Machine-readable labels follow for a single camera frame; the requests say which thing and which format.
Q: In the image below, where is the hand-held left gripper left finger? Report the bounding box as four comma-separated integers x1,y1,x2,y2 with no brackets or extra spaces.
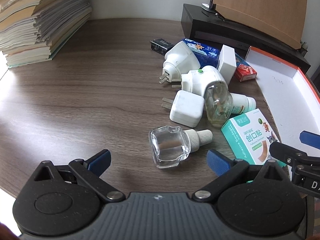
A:
33,149,126,203

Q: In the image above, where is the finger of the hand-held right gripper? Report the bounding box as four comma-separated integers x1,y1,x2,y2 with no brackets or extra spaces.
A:
299,130,320,145
269,141,320,170

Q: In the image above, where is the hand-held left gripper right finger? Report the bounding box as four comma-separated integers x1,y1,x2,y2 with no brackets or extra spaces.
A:
192,149,292,202

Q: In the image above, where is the teal bandage box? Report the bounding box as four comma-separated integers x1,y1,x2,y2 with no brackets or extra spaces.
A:
220,108,287,168

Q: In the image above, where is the clear bottle with white cap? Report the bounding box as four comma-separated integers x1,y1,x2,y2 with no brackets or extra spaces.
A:
149,126,213,169

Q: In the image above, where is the orange and white cardboard tray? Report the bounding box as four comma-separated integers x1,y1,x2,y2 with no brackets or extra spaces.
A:
244,46,320,180

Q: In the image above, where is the white pill bottle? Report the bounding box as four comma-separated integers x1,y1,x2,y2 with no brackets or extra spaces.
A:
229,93,257,115

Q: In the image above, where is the white square charger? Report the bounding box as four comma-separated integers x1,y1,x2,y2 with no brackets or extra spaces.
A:
162,90,205,128

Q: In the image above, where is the white heater with clear bottle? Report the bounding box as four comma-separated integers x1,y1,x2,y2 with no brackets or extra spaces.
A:
172,65,233,128

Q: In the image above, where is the red playing card box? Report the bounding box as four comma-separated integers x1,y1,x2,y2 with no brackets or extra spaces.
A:
234,53,258,82

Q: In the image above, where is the small white box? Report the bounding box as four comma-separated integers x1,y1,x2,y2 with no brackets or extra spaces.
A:
216,44,237,85

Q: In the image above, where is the white plug-in heater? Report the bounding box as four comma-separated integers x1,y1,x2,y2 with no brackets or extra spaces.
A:
159,41,201,85

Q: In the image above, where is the blue floss box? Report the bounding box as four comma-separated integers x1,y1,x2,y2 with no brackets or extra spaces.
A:
180,38,221,67

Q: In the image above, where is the black charger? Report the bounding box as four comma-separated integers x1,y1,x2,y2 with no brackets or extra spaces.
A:
150,38,175,55

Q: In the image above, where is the black monitor riser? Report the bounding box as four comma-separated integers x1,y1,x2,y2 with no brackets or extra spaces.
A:
180,3,312,73

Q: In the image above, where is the wooden book stand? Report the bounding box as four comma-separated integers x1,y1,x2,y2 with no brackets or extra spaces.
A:
201,0,308,50

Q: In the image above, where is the stack of books and papers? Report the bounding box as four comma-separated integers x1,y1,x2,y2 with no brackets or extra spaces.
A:
0,0,93,68

